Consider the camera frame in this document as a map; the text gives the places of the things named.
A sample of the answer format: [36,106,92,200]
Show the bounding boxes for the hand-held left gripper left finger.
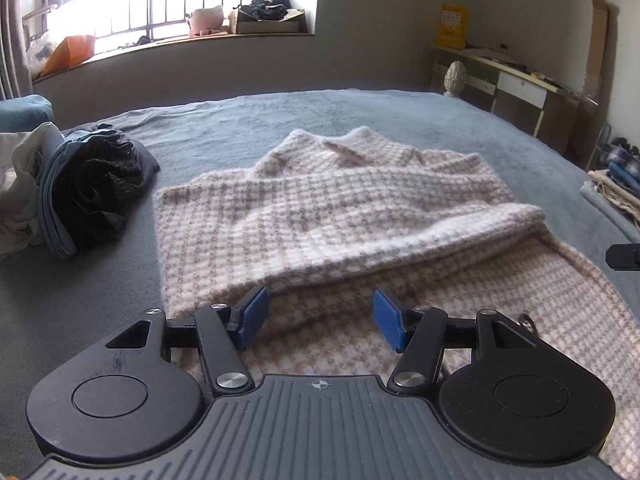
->
[105,285,271,396]

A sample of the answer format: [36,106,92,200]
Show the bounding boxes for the dark clothes in box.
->
[239,0,291,22]

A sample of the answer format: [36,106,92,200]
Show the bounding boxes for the blue crumpled garment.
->
[37,127,126,261]

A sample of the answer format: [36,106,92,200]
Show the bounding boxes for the grey curtain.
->
[0,0,34,104]

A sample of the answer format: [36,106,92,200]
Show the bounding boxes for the white and green desk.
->
[431,42,599,157]

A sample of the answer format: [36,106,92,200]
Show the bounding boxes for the folded blue jeans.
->
[611,160,640,188]

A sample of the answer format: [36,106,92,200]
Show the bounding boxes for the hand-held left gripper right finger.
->
[372,288,538,396]

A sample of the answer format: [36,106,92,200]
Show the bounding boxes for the folded beige cloth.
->
[587,169,640,222]

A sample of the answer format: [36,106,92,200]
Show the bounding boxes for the open cardboard box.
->
[229,7,307,36]

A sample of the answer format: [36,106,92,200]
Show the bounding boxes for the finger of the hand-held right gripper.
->
[605,242,640,271]

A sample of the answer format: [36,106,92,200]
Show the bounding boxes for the orange bag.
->
[37,34,97,79]

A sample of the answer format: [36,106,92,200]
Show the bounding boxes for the pink pot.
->
[187,5,225,39]

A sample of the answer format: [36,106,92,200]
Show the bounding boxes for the beige houndstooth knit cardigan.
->
[157,127,640,480]

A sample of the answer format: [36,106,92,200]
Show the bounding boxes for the long cardboard box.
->
[582,0,611,104]

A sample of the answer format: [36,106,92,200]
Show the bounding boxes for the folded grey cloth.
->
[580,180,640,234]

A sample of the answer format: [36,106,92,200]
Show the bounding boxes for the yellow box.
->
[437,4,470,51]

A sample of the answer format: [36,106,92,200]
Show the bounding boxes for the teal duvet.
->
[0,95,55,134]

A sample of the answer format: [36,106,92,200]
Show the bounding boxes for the light grey crumpled cloth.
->
[0,121,67,262]

